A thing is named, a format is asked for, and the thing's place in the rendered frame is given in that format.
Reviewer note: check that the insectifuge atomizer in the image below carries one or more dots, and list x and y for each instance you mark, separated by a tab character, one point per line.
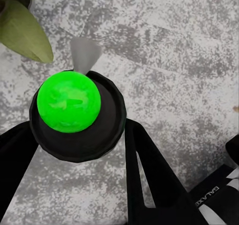
78	115

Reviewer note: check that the pot plant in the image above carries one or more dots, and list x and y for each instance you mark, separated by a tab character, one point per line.
22	33

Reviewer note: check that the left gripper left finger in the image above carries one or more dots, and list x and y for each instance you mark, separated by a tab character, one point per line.
17	147

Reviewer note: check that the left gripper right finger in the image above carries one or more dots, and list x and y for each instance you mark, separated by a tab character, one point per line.
173	204

